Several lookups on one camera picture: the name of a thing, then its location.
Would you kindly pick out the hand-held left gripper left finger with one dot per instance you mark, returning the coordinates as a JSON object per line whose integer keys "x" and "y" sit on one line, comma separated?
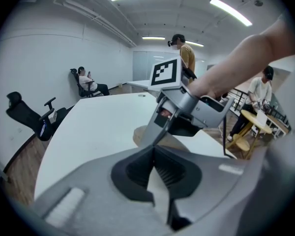
{"x": 96, "y": 181}

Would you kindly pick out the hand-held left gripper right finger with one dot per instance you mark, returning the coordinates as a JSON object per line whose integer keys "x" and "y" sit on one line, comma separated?
{"x": 211, "y": 176}

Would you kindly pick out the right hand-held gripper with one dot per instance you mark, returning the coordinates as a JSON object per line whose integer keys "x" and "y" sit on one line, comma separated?
{"x": 166, "y": 72}

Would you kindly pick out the person's right forearm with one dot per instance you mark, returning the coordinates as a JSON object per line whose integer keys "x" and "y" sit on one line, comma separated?
{"x": 248, "y": 55}

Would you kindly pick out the person's right hand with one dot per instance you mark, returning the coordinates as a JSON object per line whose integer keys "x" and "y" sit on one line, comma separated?
{"x": 166, "y": 114}

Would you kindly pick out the frosted glass partition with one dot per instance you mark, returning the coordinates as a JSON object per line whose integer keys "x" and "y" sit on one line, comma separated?
{"x": 142, "y": 65}

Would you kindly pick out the round wooden side table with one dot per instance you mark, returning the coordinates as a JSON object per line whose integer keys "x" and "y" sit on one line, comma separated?
{"x": 250, "y": 118}

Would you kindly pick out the white box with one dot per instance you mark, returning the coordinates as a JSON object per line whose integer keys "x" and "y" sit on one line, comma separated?
{"x": 261, "y": 118}

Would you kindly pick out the black office chair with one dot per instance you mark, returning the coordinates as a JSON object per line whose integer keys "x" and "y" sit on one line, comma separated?
{"x": 22, "y": 114}
{"x": 76, "y": 79}

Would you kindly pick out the white ceiling pipes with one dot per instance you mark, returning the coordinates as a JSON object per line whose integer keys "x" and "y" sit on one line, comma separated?
{"x": 98, "y": 17}

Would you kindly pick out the round ceiling detector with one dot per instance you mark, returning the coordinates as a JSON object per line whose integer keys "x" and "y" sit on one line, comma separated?
{"x": 258, "y": 3}

